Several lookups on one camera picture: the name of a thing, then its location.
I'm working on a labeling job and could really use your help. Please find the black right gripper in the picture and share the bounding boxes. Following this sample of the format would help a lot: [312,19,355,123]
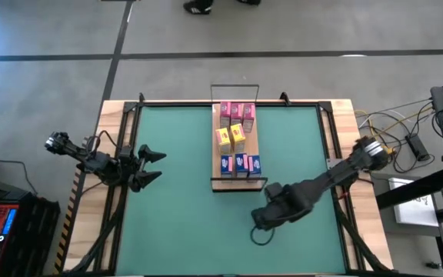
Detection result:
[251,192,315,232]

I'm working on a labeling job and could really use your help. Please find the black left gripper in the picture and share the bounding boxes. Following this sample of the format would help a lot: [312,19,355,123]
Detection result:
[117,143,168,193]

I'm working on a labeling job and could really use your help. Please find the Frosted Flakes cereal box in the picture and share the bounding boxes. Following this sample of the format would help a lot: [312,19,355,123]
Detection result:
[234,152,249,178]
[220,154,234,179]
[247,154,262,179]

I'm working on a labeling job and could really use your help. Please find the yellow Corn Pops box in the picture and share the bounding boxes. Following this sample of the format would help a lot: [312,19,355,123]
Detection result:
[229,123,247,153]
[215,127,232,155]

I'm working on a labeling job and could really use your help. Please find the purple Raisin Bran box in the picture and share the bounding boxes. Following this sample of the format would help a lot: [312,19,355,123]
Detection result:
[230,102,244,126]
[219,101,232,128]
[241,102,256,134]

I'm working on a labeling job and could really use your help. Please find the wooden shelf board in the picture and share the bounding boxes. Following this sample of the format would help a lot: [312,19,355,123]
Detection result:
[211,102,260,192]

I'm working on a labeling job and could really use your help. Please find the green table mat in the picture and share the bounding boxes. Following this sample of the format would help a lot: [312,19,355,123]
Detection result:
[115,105,348,276]

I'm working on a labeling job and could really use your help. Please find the yellow black hazard strip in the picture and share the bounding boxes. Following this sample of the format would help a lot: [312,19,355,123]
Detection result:
[53,190,77,275]

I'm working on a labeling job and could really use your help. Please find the white board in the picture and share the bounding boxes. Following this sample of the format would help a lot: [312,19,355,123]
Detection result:
[388,176,441,228]

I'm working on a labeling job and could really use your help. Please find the black equipment case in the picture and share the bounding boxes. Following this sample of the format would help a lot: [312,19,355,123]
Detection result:
[12,192,62,277]

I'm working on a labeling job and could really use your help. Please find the black metal beam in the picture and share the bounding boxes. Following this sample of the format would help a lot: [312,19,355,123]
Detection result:
[375,167,443,211]

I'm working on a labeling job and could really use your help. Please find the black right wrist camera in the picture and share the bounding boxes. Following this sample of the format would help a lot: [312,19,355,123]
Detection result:
[264,182,285,202]

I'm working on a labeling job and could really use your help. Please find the black looped gripper cable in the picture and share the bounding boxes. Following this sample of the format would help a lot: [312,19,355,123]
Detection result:
[249,225,276,246]

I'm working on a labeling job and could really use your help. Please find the black metal shelf frame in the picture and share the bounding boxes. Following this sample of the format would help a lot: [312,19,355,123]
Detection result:
[209,175,268,193]
[210,83,260,105]

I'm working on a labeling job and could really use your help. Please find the black aluminium table frame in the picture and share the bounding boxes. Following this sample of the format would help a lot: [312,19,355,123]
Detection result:
[90,92,388,277]

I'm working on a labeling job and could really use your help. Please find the yellow cable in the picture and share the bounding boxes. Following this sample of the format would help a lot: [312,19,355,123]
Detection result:
[354,105,434,155]

